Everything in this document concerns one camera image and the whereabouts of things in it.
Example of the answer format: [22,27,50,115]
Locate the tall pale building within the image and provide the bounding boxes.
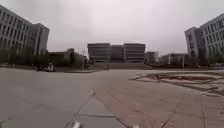
[184,12,224,63]

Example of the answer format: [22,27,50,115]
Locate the sunken brown ground patch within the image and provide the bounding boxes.
[129,71,224,98]

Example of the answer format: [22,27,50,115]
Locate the tall grey building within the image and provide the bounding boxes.
[0,4,51,58]

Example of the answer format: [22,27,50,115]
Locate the robot's own part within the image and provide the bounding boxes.
[71,121,82,128]

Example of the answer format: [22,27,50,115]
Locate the grey twin-block building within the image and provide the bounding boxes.
[87,42,147,64]

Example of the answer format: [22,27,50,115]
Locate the grey paved plaza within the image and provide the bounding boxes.
[0,67,224,128]

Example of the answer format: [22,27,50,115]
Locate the wide stone stairs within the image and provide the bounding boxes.
[89,62,154,71]

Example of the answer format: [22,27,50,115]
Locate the low dark building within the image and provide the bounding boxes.
[47,47,88,69]

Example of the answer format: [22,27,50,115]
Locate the small distant building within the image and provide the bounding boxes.
[145,50,160,65]

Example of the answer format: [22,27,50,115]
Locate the low pale building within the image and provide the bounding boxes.
[159,52,190,67]

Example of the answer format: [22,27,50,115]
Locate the row of trees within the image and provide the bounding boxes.
[0,43,51,67]

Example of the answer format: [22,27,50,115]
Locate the vehicle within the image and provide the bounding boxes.
[36,61,56,73]

